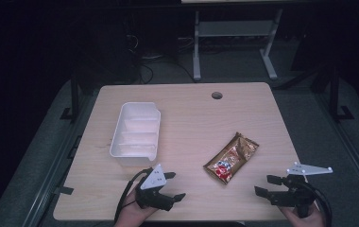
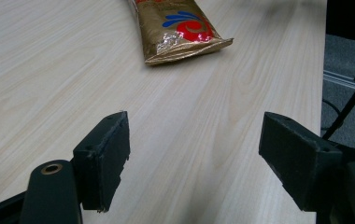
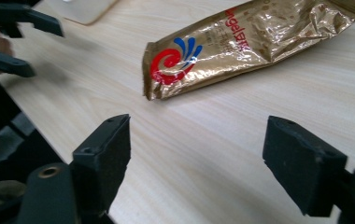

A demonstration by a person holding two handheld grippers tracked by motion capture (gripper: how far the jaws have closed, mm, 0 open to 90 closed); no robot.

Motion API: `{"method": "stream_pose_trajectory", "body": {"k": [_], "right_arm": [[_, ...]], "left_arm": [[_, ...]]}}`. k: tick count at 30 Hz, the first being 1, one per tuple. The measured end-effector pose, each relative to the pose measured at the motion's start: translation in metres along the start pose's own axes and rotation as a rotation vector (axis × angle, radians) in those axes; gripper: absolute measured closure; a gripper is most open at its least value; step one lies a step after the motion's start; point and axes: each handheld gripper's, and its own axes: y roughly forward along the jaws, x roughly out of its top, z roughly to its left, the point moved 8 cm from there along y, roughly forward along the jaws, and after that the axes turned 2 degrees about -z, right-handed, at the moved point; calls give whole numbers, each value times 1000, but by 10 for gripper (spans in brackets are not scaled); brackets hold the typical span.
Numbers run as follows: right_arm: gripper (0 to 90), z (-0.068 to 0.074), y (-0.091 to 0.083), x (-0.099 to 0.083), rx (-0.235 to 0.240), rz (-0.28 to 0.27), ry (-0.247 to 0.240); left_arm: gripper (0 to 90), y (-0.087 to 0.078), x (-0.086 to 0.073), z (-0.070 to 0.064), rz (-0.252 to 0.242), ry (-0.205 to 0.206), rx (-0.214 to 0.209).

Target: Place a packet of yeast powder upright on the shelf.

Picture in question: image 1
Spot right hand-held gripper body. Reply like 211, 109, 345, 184
270, 162, 333, 218

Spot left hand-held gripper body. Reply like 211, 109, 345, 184
135, 164, 176, 212

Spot person's right hand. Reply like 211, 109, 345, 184
278, 203, 327, 227

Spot person's left hand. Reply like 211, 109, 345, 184
114, 188, 159, 227

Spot brown and red snack packet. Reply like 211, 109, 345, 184
202, 131, 260, 185

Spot white plastic divided bin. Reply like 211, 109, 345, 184
109, 101, 162, 167

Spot black metal stand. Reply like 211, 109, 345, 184
60, 75, 81, 123
328, 65, 355, 123

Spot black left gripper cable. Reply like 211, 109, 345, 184
113, 167, 154, 223

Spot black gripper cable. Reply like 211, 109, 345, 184
301, 180, 333, 227
113, 167, 154, 223

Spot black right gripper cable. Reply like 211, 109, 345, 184
301, 180, 333, 227

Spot black table edge bracket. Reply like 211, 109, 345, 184
54, 185, 75, 196

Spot black floor cables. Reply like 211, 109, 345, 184
126, 31, 197, 85

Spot white metal desk frame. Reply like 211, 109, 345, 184
192, 9, 284, 82

